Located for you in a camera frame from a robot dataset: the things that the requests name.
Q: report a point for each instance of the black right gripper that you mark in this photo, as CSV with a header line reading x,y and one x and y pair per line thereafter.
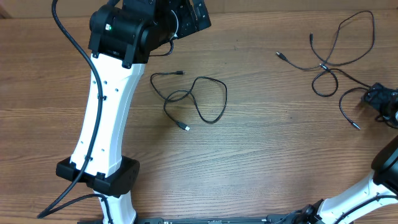
x,y
379,99

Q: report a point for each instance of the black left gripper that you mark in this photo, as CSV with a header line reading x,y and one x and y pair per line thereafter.
x,y
181,7

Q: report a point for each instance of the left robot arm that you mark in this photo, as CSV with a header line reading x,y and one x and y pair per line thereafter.
x,y
124,35

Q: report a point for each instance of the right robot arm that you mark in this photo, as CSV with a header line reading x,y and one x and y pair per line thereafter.
x,y
377,189

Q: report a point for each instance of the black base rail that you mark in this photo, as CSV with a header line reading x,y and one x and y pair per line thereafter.
x,y
270,219

